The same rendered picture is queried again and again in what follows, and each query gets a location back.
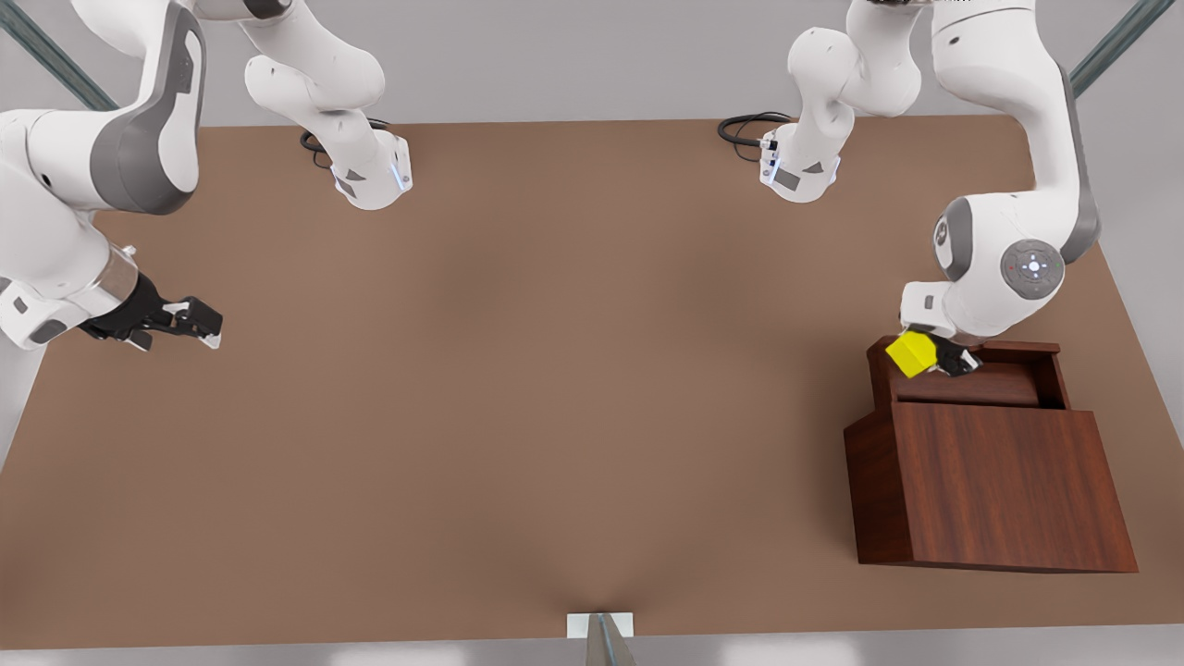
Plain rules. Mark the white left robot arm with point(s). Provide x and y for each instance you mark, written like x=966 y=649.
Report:
x=999 y=213

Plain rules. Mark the dark wooden cabinet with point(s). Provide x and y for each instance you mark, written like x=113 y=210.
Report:
x=999 y=486

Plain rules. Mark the silver frame post with foot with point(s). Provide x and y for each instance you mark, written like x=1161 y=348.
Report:
x=603 y=636

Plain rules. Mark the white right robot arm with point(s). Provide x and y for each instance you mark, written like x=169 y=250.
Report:
x=55 y=157

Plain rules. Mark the yellow cube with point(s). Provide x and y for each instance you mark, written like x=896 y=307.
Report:
x=912 y=353

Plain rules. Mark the dark wooden drawer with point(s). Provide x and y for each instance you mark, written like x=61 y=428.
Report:
x=980 y=384

